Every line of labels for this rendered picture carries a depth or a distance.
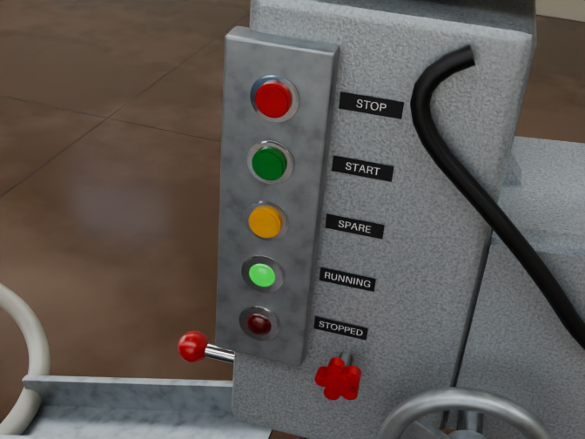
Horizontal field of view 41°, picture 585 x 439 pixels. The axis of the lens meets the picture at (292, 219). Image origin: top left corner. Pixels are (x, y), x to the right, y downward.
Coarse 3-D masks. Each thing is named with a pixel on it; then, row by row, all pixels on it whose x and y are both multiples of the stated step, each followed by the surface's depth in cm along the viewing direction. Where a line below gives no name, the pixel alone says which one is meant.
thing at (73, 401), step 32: (32, 384) 105; (64, 384) 103; (96, 384) 102; (128, 384) 100; (160, 384) 99; (192, 384) 97; (224, 384) 96; (64, 416) 103; (96, 416) 102; (128, 416) 101; (160, 416) 100; (192, 416) 99; (224, 416) 97
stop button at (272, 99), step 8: (264, 88) 55; (272, 88) 55; (280, 88) 55; (256, 96) 55; (264, 96) 55; (272, 96) 55; (280, 96) 55; (288, 96) 55; (256, 104) 56; (264, 104) 55; (272, 104) 55; (280, 104) 55; (288, 104) 55; (264, 112) 56; (272, 112) 56; (280, 112) 55
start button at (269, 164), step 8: (256, 152) 58; (264, 152) 57; (272, 152) 57; (280, 152) 58; (256, 160) 58; (264, 160) 58; (272, 160) 57; (280, 160) 57; (256, 168) 58; (264, 168) 58; (272, 168) 58; (280, 168) 58; (264, 176) 58; (272, 176) 58; (280, 176) 58
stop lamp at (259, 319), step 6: (252, 318) 66; (258, 318) 65; (264, 318) 65; (246, 324) 66; (252, 324) 66; (258, 324) 66; (264, 324) 66; (270, 324) 66; (252, 330) 66; (258, 330) 66; (264, 330) 66; (270, 330) 66
